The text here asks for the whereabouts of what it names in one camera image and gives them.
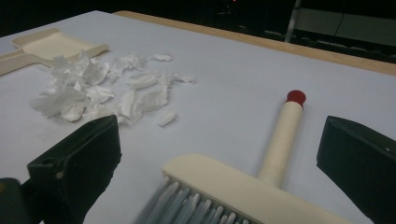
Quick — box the wooden table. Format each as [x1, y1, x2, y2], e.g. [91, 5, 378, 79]
[113, 9, 396, 77]

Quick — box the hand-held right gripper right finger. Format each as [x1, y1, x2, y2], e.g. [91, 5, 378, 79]
[316, 115, 396, 224]

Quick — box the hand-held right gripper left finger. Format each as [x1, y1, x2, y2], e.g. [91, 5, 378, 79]
[27, 115, 122, 224]

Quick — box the white table cover sheet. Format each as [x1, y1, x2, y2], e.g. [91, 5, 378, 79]
[0, 9, 396, 224]

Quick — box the cream plastic dustpan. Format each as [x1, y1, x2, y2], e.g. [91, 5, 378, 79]
[0, 27, 110, 77]

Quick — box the beige paddle board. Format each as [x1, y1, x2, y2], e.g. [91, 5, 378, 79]
[29, 49, 196, 128]

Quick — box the cream hand brush red cap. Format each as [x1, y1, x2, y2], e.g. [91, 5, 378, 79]
[130, 90, 353, 224]

